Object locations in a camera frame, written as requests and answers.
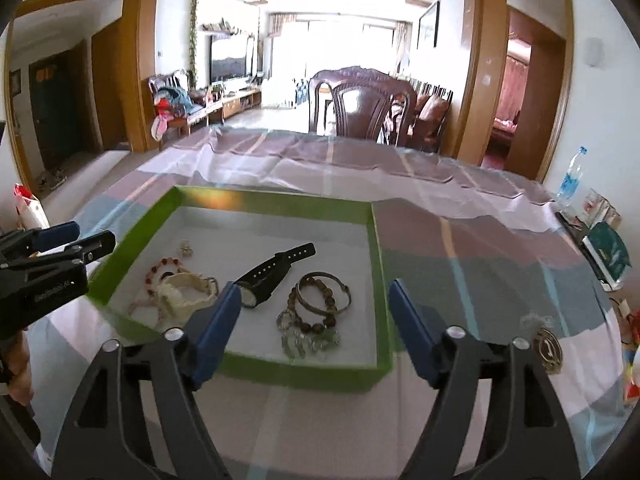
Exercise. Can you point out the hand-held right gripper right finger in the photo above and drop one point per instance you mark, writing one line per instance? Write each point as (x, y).
(410, 330)

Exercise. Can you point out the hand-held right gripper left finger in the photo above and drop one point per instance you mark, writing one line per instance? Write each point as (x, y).
(220, 330)

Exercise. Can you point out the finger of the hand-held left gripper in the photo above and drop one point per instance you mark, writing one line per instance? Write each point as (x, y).
(57, 236)
(92, 249)

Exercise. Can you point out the green cardboard box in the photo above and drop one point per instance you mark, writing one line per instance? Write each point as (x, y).
(130, 245)

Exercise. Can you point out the grey metal bangle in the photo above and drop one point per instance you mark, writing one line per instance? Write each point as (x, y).
(327, 282)

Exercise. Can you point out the person's left hand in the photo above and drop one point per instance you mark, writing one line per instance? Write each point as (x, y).
(17, 365)

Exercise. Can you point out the red white paper bag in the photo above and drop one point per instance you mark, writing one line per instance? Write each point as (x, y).
(30, 210)

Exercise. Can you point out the black wristwatch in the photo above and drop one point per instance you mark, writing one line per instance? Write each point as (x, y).
(272, 272)

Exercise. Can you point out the dark entrance door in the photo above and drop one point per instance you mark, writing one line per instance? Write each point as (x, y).
(52, 110)

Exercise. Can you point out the pile of colourful clothes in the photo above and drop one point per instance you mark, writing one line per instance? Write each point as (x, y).
(170, 102)

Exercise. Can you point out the wooden bench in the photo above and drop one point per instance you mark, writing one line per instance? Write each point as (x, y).
(197, 110)

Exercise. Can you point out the wooden television cabinet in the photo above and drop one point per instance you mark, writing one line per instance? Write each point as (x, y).
(242, 102)

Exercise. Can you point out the dark green book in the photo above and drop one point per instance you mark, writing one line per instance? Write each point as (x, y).
(607, 255)

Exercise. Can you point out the dark wooden sofa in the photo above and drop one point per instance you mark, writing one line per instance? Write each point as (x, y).
(430, 115)

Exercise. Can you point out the clear water bottle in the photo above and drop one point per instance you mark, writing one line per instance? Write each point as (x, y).
(570, 180)

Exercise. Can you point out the dark wooden dining chair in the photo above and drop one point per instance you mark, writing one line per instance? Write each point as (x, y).
(360, 105)

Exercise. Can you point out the flat screen television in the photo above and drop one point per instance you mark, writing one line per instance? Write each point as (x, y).
(229, 60)

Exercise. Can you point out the hanging green vine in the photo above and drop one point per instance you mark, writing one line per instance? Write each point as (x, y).
(193, 35)

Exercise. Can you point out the framed wall picture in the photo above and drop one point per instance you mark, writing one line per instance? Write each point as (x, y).
(429, 25)

